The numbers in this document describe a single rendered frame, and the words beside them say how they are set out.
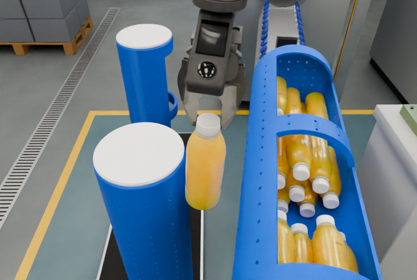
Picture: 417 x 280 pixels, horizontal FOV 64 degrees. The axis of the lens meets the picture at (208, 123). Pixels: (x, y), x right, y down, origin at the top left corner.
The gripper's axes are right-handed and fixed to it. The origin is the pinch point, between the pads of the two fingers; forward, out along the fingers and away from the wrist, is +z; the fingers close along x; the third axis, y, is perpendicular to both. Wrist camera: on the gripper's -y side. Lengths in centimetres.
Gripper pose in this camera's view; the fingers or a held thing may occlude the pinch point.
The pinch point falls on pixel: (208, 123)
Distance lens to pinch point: 53.7
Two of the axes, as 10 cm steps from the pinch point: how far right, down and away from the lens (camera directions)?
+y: 1.2, -6.2, 7.8
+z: -0.6, 7.8, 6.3
